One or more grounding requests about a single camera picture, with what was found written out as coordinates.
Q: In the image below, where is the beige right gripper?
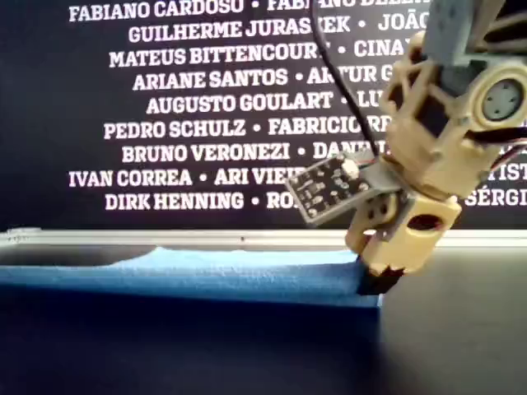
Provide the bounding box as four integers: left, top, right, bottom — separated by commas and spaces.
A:
347, 117, 497, 296

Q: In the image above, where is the blue cloth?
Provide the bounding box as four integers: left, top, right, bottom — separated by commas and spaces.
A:
0, 245, 383, 395

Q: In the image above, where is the black banner with white names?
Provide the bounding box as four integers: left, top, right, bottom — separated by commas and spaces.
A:
0, 0, 527, 231

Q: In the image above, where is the grey right camera bracket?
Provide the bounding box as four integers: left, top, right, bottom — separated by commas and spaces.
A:
361, 163, 409, 195

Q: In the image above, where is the right wrist camera circuit board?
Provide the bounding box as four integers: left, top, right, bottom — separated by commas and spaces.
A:
283, 158, 374, 227

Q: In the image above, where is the silver aluminium frame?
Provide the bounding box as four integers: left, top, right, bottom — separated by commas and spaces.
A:
0, 225, 527, 254

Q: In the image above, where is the black right camera cable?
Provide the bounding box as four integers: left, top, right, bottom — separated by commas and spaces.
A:
308, 0, 382, 164

